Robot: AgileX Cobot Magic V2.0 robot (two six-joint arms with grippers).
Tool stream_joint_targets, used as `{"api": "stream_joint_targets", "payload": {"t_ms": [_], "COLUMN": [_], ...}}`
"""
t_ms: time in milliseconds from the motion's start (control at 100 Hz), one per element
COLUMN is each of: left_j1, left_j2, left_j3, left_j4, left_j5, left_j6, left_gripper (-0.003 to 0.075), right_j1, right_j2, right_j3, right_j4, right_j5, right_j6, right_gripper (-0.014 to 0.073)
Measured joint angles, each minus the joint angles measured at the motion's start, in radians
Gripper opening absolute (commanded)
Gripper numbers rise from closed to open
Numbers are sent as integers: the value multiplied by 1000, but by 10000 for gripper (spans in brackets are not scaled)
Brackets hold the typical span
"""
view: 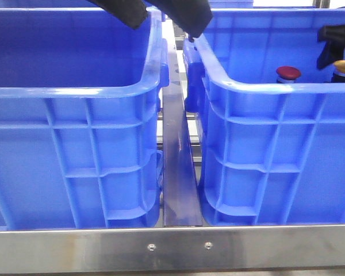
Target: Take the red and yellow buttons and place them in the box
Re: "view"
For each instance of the steel divider bar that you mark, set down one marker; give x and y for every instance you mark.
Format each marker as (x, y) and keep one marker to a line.
(180, 197)

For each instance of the back left blue bin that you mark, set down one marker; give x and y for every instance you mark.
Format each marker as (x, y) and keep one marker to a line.
(45, 3)

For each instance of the right blue plastic bin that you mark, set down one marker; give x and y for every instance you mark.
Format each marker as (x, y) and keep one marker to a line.
(272, 153)

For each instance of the left blue plastic bin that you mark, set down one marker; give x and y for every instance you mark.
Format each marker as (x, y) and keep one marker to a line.
(78, 117)

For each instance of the rail screw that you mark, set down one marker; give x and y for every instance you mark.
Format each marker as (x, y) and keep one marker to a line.
(208, 245)
(151, 247)

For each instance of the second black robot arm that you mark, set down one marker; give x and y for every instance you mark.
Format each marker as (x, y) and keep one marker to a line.
(194, 16)

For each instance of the left rail screw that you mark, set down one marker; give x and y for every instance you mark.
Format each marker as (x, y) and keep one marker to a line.
(151, 247)

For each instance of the red mushroom push button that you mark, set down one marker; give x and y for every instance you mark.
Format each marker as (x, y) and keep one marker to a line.
(287, 74)

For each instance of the back right blue bin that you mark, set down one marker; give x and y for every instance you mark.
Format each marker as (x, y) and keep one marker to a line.
(223, 4)

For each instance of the right rail screw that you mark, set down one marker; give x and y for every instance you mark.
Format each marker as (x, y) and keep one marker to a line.
(208, 245)

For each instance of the yellow mushroom push button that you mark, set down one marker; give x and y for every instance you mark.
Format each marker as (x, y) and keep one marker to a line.
(339, 72)

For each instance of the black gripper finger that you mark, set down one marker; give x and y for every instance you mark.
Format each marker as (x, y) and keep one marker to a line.
(332, 33)
(331, 53)

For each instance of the blue plastic bin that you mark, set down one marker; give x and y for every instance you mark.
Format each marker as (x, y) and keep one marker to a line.
(272, 153)
(78, 117)

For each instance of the steel front rail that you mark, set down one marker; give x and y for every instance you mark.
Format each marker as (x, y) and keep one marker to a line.
(177, 249)

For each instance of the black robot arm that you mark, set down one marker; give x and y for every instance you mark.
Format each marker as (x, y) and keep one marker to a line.
(130, 12)

